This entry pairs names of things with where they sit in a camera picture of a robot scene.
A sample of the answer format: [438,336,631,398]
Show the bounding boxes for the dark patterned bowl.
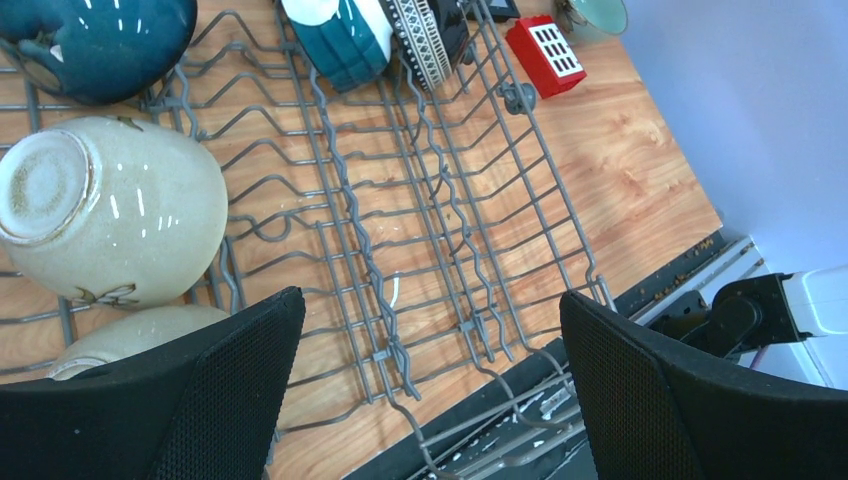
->
[381,0,470,91]

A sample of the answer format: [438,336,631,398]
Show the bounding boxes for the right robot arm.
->
[647,265,847,390]

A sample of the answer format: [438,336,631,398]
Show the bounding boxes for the black white chessboard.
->
[461,0,521,23]

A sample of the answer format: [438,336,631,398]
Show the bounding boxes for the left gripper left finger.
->
[1,286,306,479]

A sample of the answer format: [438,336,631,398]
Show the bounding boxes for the red toy brick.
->
[506,15,587,99]

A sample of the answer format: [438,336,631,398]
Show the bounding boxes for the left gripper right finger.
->
[559,291,847,479]

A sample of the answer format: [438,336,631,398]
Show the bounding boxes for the beige bowl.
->
[1,116,228,309]
[47,305,230,381]

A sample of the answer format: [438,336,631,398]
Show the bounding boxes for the teal white bowl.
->
[281,0,394,93]

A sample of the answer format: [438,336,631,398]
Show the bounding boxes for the grey wire dish rack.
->
[0,0,617,480]

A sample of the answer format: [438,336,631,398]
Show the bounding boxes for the dark blue bowl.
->
[1,0,198,106]

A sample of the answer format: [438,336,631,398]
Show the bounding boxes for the mint green flower bowl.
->
[553,0,629,45]

